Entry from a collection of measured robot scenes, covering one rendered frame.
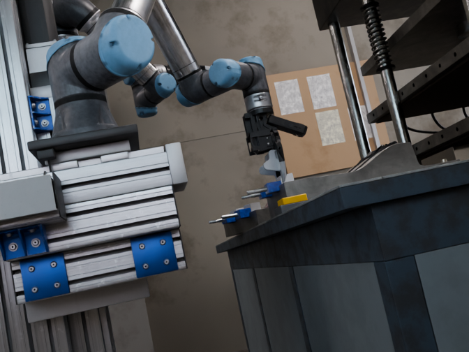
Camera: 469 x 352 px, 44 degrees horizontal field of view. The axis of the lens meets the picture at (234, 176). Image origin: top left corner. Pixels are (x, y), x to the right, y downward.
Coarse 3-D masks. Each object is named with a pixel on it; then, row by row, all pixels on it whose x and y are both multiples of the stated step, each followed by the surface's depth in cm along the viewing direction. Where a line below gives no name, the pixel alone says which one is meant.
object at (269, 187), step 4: (280, 176) 158; (288, 176) 158; (292, 176) 158; (280, 180) 158; (288, 180) 158; (292, 180) 158; (268, 184) 157; (272, 184) 157; (276, 184) 158; (280, 184) 158; (260, 188) 159; (264, 188) 159; (268, 188) 157; (272, 188) 157; (276, 188) 157; (248, 192) 158; (252, 192) 158; (256, 192) 158; (260, 192) 159; (268, 192) 158; (272, 192) 157; (276, 192) 160
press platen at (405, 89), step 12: (468, 36) 197; (456, 48) 205; (468, 48) 198; (444, 60) 214; (456, 60) 206; (432, 72) 224; (444, 72) 219; (408, 84) 244; (420, 84) 235; (408, 96) 249; (384, 108) 272; (372, 120) 288
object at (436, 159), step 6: (468, 144) 219; (444, 150) 224; (450, 150) 220; (456, 150) 218; (462, 150) 218; (468, 150) 218; (432, 156) 234; (438, 156) 229; (444, 156) 225; (450, 156) 221; (456, 156) 217; (462, 156) 218; (468, 156) 218; (426, 162) 240; (432, 162) 235; (438, 162) 230
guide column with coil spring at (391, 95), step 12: (372, 0) 260; (372, 24) 259; (384, 48) 257; (384, 60) 256; (384, 72) 256; (384, 84) 257; (396, 96) 254; (396, 108) 253; (396, 120) 253; (396, 132) 253
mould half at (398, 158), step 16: (400, 144) 158; (368, 160) 162; (384, 160) 156; (400, 160) 157; (416, 160) 157; (320, 176) 153; (336, 176) 154; (352, 176) 154; (368, 176) 155; (288, 192) 151; (304, 192) 152; (320, 192) 152; (272, 208) 171
